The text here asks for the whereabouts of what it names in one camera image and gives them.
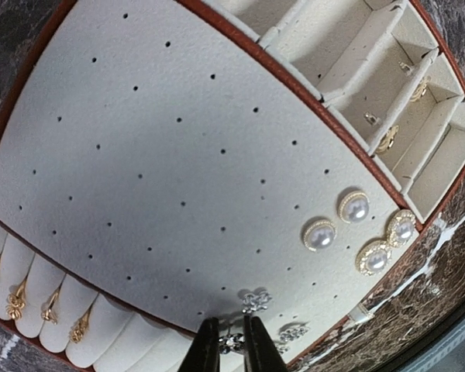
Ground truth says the pearl earring framed left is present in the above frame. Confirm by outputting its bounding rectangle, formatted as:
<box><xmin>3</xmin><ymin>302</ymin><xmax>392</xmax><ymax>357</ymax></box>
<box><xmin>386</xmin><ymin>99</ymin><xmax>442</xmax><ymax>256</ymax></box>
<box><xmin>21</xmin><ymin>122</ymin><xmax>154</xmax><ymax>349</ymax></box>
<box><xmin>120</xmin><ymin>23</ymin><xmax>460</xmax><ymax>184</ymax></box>
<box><xmin>386</xmin><ymin>209</ymin><xmax>416</xmax><ymax>248</ymax></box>

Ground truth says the crystal stud earring upper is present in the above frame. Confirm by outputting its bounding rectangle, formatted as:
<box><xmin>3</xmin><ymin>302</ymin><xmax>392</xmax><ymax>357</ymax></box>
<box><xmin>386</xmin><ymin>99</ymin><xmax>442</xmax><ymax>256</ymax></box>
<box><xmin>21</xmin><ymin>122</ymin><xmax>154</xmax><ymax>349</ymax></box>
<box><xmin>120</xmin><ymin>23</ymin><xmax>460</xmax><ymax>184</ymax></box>
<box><xmin>279</xmin><ymin>323</ymin><xmax>310</xmax><ymax>343</ymax></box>

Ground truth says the gold stud earring left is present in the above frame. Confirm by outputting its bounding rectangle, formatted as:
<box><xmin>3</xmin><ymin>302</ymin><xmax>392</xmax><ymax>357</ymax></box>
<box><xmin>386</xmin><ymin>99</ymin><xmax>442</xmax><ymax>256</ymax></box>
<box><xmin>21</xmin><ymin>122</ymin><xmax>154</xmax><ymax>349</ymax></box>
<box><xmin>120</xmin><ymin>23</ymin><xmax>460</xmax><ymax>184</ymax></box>
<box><xmin>410</xmin><ymin>76</ymin><xmax>431</xmax><ymax>102</ymax></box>

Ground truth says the gold stud earring right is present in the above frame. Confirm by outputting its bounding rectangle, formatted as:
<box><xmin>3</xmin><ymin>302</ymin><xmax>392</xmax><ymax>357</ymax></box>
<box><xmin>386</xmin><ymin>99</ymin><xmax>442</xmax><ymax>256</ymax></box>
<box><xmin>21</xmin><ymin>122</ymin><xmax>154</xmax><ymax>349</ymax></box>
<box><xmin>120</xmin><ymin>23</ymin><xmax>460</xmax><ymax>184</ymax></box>
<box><xmin>375</xmin><ymin>125</ymin><xmax>399</xmax><ymax>155</ymax></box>

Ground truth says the red jewelry tray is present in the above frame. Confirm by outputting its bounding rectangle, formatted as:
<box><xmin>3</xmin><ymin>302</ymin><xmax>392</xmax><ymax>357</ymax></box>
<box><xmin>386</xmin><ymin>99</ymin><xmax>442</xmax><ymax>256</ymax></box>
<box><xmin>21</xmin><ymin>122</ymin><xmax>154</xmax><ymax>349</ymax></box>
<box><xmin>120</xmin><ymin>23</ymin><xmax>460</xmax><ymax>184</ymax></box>
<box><xmin>0</xmin><ymin>1</ymin><xmax>465</xmax><ymax>371</ymax></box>

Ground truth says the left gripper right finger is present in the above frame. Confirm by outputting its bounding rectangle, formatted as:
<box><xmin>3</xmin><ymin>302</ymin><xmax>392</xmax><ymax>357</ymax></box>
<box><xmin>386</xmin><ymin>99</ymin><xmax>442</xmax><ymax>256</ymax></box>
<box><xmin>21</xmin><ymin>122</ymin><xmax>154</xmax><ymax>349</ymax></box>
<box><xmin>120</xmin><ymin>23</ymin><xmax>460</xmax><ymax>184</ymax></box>
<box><xmin>243</xmin><ymin>315</ymin><xmax>287</xmax><ymax>372</ymax></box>

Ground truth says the pearl earring framed right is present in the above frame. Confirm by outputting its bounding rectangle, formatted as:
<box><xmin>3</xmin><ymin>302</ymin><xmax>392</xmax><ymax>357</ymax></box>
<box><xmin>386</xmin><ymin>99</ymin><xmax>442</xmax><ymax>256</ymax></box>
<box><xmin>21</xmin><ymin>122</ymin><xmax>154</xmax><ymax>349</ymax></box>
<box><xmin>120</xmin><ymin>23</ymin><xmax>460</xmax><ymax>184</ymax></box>
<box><xmin>355</xmin><ymin>239</ymin><xmax>391</xmax><ymax>276</ymax></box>

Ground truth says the gold stud earring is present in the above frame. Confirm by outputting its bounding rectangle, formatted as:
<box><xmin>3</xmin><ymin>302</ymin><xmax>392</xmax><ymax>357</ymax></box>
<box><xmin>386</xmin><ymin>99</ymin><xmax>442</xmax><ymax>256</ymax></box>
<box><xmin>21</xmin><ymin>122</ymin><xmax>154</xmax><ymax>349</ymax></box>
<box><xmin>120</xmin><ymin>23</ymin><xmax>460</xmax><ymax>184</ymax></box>
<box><xmin>375</xmin><ymin>125</ymin><xmax>399</xmax><ymax>155</ymax></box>
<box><xmin>410</xmin><ymin>76</ymin><xmax>431</xmax><ymax>102</ymax></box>

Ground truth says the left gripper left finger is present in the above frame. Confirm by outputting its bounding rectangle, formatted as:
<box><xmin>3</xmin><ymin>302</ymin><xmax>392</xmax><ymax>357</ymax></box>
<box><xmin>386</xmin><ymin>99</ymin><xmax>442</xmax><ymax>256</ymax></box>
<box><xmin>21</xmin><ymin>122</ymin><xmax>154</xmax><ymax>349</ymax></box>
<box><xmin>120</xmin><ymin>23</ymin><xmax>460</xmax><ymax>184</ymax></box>
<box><xmin>180</xmin><ymin>318</ymin><xmax>220</xmax><ymax>372</ymax></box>

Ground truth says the pearl earring framed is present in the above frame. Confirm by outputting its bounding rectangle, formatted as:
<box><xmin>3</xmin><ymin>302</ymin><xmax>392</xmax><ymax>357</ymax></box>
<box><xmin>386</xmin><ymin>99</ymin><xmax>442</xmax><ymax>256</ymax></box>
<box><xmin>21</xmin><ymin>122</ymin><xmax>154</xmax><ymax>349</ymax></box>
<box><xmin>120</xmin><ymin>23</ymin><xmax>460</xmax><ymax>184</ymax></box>
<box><xmin>386</xmin><ymin>209</ymin><xmax>416</xmax><ymax>248</ymax></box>
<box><xmin>355</xmin><ymin>239</ymin><xmax>391</xmax><ymax>276</ymax></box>

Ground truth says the small silver earring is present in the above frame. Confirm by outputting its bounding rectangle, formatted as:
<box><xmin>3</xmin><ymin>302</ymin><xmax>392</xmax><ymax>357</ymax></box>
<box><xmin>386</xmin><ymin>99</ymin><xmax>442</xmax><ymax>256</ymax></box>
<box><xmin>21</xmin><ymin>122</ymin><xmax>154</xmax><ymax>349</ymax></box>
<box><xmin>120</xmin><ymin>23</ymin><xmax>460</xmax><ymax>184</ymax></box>
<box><xmin>219</xmin><ymin>333</ymin><xmax>245</xmax><ymax>355</ymax></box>
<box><xmin>242</xmin><ymin>289</ymin><xmax>272</xmax><ymax>314</ymax></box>

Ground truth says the pearl earring single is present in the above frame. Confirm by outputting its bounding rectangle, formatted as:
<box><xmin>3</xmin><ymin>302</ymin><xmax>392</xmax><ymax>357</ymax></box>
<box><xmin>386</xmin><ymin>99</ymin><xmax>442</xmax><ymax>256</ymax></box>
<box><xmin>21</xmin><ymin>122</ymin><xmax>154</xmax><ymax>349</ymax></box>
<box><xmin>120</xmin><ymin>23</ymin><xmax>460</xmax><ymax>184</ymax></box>
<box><xmin>301</xmin><ymin>219</ymin><xmax>337</xmax><ymax>251</ymax></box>

